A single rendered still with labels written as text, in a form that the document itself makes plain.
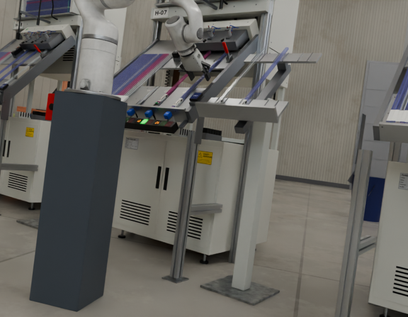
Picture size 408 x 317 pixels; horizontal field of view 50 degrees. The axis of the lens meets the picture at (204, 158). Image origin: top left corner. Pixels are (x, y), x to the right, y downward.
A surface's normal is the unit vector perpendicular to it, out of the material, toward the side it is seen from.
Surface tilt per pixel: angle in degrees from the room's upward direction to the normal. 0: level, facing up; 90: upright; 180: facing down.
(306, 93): 90
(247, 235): 90
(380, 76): 90
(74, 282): 90
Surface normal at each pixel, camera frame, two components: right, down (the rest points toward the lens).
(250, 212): -0.55, -0.05
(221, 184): 0.82, 0.12
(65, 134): -0.24, -0.01
